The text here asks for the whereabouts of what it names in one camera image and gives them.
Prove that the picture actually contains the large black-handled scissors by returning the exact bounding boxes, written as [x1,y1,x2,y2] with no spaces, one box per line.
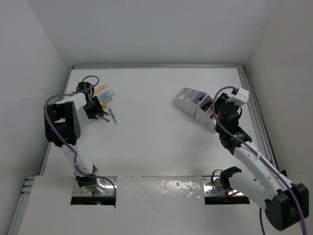
[201,101,212,112]

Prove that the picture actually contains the white worn eraser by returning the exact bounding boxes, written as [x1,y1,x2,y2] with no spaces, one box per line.
[103,97,112,104]

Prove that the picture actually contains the light blue pen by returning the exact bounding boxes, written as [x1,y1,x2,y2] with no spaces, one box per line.
[108,108,118,125]

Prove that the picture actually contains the pink thin highlighter pen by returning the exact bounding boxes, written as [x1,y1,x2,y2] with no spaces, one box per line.
[206,106,214,119]

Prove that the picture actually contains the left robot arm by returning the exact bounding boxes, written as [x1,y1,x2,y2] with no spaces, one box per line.
[44,81,106,191]

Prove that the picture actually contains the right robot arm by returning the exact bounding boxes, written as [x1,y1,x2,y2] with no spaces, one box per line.
[212,89,310,235]

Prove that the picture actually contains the blue highlighter clear body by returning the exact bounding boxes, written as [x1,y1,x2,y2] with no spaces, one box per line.
[97,91,111,102]

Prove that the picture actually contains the green highlighter clear body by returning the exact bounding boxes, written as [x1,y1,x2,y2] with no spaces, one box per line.
[103,91,115,99]

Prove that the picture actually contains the pink highlighter yellow-orange cap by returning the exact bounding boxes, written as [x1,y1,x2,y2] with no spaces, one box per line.
[94,84,108,95]

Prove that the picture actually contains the white divided organizer left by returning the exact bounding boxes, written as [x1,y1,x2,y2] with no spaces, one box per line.
[174,87,207,118]

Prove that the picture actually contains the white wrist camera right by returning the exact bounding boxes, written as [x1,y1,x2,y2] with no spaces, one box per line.
[226,88,249,107]

